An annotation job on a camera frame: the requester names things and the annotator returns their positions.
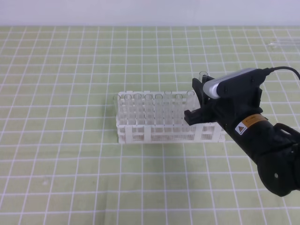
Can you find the clear glass test tube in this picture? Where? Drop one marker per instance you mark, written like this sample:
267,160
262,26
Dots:
203,75

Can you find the clear tube far right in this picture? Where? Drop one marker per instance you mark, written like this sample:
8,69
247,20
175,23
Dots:
285,43

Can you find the white plastic test tube rack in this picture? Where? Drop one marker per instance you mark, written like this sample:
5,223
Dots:
174,133

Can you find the green grid tablecloth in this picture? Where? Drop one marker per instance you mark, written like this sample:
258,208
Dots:
60,160

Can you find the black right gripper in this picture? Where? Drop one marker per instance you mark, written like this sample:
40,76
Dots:
240,116

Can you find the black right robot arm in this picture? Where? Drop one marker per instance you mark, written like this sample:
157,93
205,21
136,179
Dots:
275,149

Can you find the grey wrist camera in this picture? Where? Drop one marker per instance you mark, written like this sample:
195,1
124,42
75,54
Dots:
235,83

